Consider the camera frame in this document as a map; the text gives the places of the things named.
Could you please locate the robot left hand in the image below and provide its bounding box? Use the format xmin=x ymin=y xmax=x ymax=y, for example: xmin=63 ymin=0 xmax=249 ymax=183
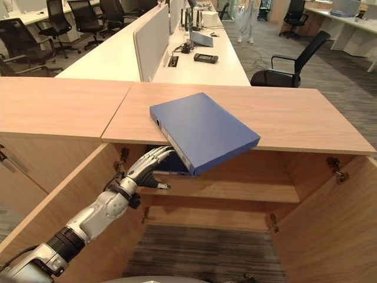
xmin=125 ymin=146 xmax=177 ymax=190

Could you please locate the blue box file folder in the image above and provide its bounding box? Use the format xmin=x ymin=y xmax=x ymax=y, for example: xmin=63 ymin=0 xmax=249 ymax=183
xmin=149 ymin=92 xmax=262 ymax=177

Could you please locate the dark blue folder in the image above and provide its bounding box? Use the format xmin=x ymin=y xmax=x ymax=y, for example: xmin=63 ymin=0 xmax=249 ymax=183
xmin=153 ymin=152 xmax=190 ymax=176

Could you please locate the closed wooden cabinet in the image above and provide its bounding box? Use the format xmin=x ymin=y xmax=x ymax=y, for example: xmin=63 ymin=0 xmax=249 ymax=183
xmin=0 ymin=76 xmax=135 ymax=218

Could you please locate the long white office desk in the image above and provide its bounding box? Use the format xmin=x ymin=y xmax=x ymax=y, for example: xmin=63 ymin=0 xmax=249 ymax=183
xmin=55 ymin=1 xmax=252 ymax=87

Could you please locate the wooden office cabinet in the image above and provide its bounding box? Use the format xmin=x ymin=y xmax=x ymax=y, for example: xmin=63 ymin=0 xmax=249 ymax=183
xmin=101 ymin=81 xmax=377 ymax=233

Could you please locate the black mesh office chair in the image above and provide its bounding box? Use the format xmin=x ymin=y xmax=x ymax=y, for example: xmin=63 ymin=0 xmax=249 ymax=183
xmin=67 ymin=0 xmax=107 ymax=51
xmin=99 ymin=0 xmax=140 ymax=31
xmin=0 ymin=18 xmax=64 ymax=78
xmin=279 ymin=0 xmax=309 ymax=40
xmin=36 ymin=0 xmax=82 ymax=59

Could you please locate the black armrest office chair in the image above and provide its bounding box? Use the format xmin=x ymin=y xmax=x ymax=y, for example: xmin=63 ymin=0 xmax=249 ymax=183
xmin=250 ymin=30 xmax=331 ymax=88

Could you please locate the wooden cabinet right door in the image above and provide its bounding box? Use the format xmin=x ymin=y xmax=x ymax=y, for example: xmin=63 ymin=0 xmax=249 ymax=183
xmin=270 ymin=154 xmax=377 ymax=283

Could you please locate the metal door hinge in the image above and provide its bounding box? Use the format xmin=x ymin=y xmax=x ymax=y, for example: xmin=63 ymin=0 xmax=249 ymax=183
xmin=113 ymin=147 xmax=131 ymax=173
xmin=326 ymin=157 xmax=351 ymax=184
xmin=140 ymin=205 xmax=151 ymax=225
xmin=269 ymin=213 xmax=280 ymax=234

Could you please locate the black handheld device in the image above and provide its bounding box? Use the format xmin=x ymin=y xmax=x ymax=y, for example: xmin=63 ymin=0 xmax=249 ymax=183
xmin=193 ymin=53 xmax=220 ymax=64

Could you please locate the white desk divider panel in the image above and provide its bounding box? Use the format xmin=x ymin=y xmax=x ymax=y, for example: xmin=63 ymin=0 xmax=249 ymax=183
xmin=133 ymin=4 xmax=170 ymax=83

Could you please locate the blue laptop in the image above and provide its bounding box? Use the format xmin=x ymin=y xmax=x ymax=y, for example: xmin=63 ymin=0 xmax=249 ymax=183
xmin=190 ymin=31 xmax=214 ymax=48

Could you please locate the black antenna router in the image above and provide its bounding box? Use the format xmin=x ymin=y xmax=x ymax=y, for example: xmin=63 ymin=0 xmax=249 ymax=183
xmin=178 ymin=6 xmax=204 ymax=32

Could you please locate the white box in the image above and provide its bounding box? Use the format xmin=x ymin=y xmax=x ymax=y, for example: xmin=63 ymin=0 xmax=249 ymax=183
xmin=202 ymin=10 xmax=222 ymax=31

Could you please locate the person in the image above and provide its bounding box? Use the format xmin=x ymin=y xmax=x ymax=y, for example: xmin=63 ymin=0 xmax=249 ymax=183
xmin=237 ymin=0 xmax=262 ymax=45

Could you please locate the metal cabinet handle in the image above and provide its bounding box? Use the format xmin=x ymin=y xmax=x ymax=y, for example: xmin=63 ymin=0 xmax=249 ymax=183
xmin=0 ymin=144 xmax=19 ymax=175

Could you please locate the floor cable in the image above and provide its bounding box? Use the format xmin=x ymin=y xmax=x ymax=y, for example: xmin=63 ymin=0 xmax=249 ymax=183
xmin=252 ymin=44 xmax=276 ymax=73

